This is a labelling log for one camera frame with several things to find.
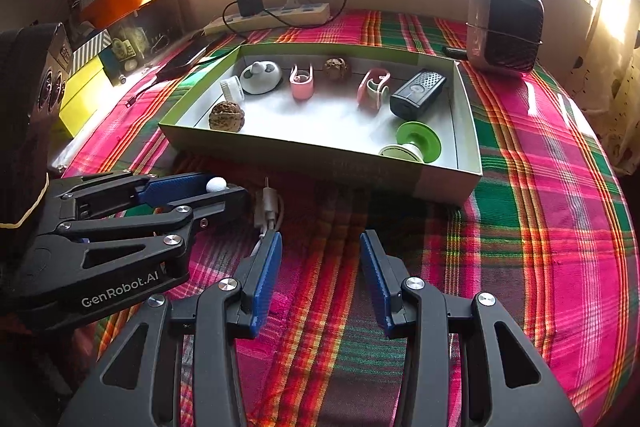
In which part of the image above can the pink ear hook clip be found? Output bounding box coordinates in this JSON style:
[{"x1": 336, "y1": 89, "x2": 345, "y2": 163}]
[
  {"x1": 356, "y1": 68, "x2": 392, "y2": 112},
  {"x1": 289, "y1": 63, "x2": 316, "y2": 100}
]

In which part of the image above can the patterned cream curtain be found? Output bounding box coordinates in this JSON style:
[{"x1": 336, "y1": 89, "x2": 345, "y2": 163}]
[{"x1": 565, "y1": 0, "x2": 640, "y2": 178}]

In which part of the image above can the brown walnut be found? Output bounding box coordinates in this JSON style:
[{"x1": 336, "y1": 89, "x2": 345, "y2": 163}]
[
  {"x1": 208, "y1": 102, "x2": 247, "y2": 134},
  {"x1": 322, "y1": 57, "x2": 352, "y2": 80}
]

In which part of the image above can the white round gadget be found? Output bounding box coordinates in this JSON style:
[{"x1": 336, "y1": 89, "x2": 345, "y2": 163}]
[{"x1": 240, "y1": 61, "x2": 283, "y2": 96}]

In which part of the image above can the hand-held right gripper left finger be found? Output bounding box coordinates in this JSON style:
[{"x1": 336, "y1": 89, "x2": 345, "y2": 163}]
[{"x1": 57, "y1": 229, "x2": 283, "y2": 427}]

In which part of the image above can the white round cap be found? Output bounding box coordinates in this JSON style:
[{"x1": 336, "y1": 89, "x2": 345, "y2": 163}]
[{"x1": 221, "y1": 77, "x2": 246, "y2": 104}]

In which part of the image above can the striped box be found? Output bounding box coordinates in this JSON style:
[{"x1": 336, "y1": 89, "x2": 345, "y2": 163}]
[{"x1": 70, "y1": 29, "x2": 113, "y2": 75}]

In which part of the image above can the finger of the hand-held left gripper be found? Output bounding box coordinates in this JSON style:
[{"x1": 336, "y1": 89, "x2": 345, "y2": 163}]
[
  {"x1": 42, "y1": 186, "x2": 251, "y2": 285},
  {"x1": 47, "y1": 172, "x2": 221, "y2": 220}
]

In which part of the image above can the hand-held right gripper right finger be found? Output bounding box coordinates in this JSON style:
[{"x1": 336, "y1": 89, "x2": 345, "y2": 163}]
[{"x1": 360, "y1": 229, "x2": 583, "y2": 427}]

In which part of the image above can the black handheld device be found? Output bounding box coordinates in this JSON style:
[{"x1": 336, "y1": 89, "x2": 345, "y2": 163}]
[{"x1": 390, "y1": 68, "x2": 447, "y2": 120}]

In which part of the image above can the black phone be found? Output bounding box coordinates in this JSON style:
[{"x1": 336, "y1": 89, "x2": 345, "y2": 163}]
[{"x1": 157, "y1": 34, "x2": 231, "y2": 80}]

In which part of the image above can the teal picture card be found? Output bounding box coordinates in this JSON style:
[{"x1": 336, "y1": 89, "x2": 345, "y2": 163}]
[{"x1": 100, "y1": 34, "x2": 146, "y2": 75}]

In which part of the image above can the yellow box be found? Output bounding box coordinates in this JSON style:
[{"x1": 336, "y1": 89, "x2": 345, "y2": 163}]
[{"x1": 59, "y1": 57, "x2": 113, "y2": 138}]

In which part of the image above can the pink plaid tablecloth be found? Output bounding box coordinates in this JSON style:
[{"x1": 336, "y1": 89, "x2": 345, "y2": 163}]
[{"x1": 47, "y1": 9, "x2": 633, "y2": 427}]

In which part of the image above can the green and white spool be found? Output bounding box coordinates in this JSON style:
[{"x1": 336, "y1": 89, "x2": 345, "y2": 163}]
[{"x1": 378, "y1": 121, "x2": 443, "y2": 165}]

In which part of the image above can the beige power strip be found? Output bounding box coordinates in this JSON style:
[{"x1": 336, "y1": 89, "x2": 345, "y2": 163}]
[{"x1": 204, "y1": 2, "x2": 332, "y2": 35}]

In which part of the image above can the white cable adapter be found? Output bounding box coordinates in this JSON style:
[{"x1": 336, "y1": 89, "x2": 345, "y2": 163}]
[{"x1": 247, "y1": 177, "x2": 286, "y2": 258}]

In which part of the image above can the beige and black heater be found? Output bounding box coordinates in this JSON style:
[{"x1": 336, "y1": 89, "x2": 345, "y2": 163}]
[{"x1": 466, "y1": 0, "x2": 545, "y2": 75}]

